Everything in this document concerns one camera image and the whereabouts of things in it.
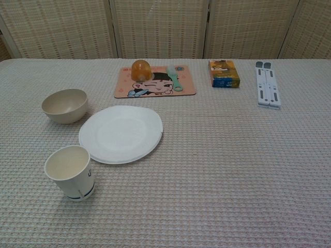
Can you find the mint green spoon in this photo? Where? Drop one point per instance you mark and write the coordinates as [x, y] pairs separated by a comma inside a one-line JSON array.
[[173, 76]]

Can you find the white paper cup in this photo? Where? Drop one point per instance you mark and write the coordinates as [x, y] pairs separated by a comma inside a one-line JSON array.
[[75, 180]]

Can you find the orange translucent cup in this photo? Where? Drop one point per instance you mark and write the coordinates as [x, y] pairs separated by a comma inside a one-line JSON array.
[[141, 69]]

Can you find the pale woven tablecloth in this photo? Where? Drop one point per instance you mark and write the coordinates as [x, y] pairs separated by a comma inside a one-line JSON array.
[[219, 168]]

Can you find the white paper plate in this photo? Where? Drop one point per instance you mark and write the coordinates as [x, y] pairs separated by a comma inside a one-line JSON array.
[[121, 134]]

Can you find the white folding laptop stand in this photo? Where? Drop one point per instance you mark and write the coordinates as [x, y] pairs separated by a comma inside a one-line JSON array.
[[269, 85]]

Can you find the woven folding screen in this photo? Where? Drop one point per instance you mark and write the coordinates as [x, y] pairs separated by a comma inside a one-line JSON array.
[[160, 28]]

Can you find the pink cartoon mouse pad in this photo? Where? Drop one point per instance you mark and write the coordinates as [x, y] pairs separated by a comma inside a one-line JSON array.
[[160, 89]]

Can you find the colourful printed box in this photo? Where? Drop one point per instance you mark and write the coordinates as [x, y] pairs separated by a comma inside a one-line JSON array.
[[224, 73]]

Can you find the beige bowl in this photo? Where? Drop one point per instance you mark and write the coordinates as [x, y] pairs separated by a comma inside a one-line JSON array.
[[64, 108]]

